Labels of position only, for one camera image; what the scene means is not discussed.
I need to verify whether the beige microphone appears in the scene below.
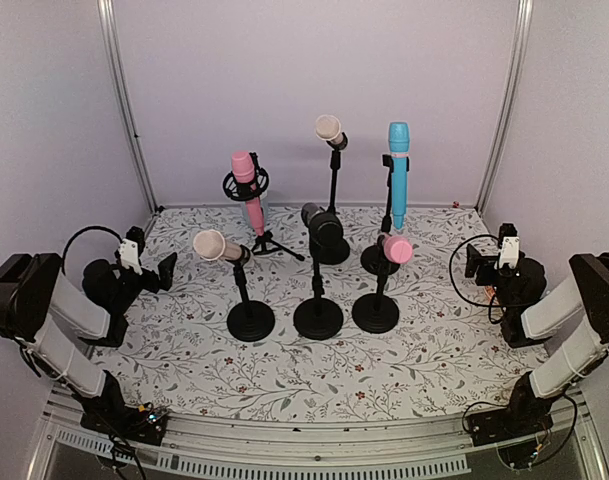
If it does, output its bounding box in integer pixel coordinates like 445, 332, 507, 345
193, 230, 251, 263
315, 114, 348, 151

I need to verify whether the short pink microphone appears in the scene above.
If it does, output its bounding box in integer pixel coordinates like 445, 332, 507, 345
378, 233, 414, 265

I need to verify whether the black microphone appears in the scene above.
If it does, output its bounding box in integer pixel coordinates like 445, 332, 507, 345
301, 202, 343, 247

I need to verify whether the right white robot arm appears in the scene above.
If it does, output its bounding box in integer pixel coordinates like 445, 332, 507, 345
460, 223, 609, 436

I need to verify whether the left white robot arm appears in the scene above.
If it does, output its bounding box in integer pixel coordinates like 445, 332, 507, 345
0, 227, 178, 434

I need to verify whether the tall pink microphone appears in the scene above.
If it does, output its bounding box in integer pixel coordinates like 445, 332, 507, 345
231, 151, 265, 236

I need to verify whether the blue microphone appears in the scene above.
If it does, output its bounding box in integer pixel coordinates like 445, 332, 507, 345
388, 122, 410, 230

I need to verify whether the floral table mat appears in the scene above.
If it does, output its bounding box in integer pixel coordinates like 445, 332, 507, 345
92, 207, 547, 422

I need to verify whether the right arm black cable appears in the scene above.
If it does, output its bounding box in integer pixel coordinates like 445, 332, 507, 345
448, 236, 508, 326

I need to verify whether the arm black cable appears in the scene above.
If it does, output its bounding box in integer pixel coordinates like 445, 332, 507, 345
61, 225, 123, 274
448, 236, 508, 326

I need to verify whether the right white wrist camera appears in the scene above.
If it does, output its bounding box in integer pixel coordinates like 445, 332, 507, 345
497, 236, 520, 270

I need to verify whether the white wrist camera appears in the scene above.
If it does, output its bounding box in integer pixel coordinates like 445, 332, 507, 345
497, 236, 520, 270
118, 238, 142, 275

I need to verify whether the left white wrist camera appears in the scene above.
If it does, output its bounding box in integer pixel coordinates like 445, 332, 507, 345
118, 238, 142, 275

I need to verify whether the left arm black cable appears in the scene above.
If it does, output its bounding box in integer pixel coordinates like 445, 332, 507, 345
61, 225, 123, 274

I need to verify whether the black tripod shock-mount stand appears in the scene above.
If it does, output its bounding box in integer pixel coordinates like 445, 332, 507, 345
222, 151, 305, 261

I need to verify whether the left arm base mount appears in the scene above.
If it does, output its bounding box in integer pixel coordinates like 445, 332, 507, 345
80, 400, 170, 446

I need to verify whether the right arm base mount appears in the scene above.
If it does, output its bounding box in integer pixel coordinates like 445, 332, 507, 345
461, 401, 553, 446

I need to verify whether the front aluminium rail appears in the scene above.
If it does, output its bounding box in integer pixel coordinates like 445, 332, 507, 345
27, 388, 609, 479

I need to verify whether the right aluminium frame post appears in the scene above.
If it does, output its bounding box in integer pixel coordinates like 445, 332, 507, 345
475, 0, 534, 216

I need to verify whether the aluminium frame post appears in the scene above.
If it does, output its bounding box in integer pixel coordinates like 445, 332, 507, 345
97, 0, 159, 214
475, 0, 534, 216

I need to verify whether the left aluminium frame post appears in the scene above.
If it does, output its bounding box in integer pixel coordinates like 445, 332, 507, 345
97, 0, 159, 214

